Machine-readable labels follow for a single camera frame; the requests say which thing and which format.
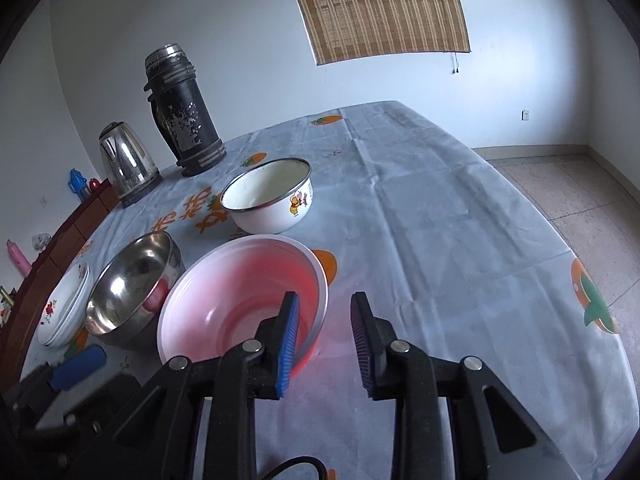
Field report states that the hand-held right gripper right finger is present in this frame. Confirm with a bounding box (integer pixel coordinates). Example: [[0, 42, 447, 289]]
[[349, 291, 551, 480]]

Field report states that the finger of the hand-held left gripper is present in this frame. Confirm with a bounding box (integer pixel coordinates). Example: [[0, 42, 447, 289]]
[[51, 347, 107, 391]]

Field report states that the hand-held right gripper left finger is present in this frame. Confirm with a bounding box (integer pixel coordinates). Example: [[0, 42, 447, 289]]
[[112, 290, 302, 480]]

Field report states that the white plate with red flowers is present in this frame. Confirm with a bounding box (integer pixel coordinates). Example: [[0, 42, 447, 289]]
[[37, 260, 91, 347]]

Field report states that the red plastic bowl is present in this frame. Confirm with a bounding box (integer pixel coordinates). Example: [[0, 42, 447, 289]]
[[156, 235, 329, 381]]

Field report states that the stainless steel bowl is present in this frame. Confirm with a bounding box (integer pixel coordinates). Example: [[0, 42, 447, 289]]
[[85, 231, 186, 351]]

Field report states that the white enamel bowl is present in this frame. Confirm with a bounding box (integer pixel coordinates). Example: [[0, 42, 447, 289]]
[[220, 157, 313, 235]]

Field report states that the brown wooden cabinet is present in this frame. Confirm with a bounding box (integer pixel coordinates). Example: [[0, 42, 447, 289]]
[[0, 178, 121, 396]]

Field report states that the pink bottle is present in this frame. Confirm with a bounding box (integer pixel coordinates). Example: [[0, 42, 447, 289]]
[[6, 239, 32, 277]]

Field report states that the printed light blue tablecloth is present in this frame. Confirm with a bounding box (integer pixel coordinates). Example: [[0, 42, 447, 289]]
[[20, 101, 633, 480]]

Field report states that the blue thermos bottle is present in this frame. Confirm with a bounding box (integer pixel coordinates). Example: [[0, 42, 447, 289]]
[[68, 168, 93, 204]]

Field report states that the stainless steel electric kettle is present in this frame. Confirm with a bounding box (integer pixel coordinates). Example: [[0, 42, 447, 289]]
[[98, 121, 162, 209]]

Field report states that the worn black thermos flask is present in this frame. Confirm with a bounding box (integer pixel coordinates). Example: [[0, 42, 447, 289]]
[[143, 44, 227, 177]]

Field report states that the bamboo window blind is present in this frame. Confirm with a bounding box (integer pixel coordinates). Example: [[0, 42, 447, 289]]
[[283, 0, 472, 66]]

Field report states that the black cable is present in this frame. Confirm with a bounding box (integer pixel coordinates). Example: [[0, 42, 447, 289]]
[[257, 456, 329, 480]]

